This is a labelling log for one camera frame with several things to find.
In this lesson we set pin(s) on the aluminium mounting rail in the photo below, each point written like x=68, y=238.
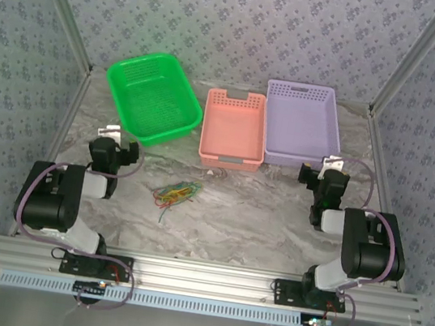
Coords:
x=200, y=277

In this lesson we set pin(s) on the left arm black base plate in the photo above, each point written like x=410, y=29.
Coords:
x=124, y=268

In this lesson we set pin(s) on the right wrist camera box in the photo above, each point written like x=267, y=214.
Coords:
x=333, y=162

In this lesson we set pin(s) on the small controller board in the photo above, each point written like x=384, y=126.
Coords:
x=90, y=288
x=316, y=324

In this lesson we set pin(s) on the purple plastic basket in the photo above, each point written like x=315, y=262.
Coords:
x=301, y=122

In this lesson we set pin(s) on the aluminium frame post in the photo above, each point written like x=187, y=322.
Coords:
x=414, y=57
x=66, y=5

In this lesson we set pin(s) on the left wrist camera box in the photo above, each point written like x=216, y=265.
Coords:
x=108, y=130

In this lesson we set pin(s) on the aluminium side rail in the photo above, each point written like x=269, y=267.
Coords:
x=71, y=108
x=379, y=146

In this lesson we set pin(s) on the green plastic basket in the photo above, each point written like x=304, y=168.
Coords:
x=153, y=96

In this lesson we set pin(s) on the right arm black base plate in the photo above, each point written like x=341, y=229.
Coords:
x=284, y=292

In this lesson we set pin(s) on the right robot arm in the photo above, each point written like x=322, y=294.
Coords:
x=371, y=256

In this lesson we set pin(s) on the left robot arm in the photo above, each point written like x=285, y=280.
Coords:
x=47, y=203

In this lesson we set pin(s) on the small white scrap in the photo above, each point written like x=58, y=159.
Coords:
x=210, y=173

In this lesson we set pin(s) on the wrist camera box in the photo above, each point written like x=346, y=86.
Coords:
x=108, y=130
x=333, y=162

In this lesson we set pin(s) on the pink plastic basket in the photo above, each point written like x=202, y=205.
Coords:
x=232, y=132

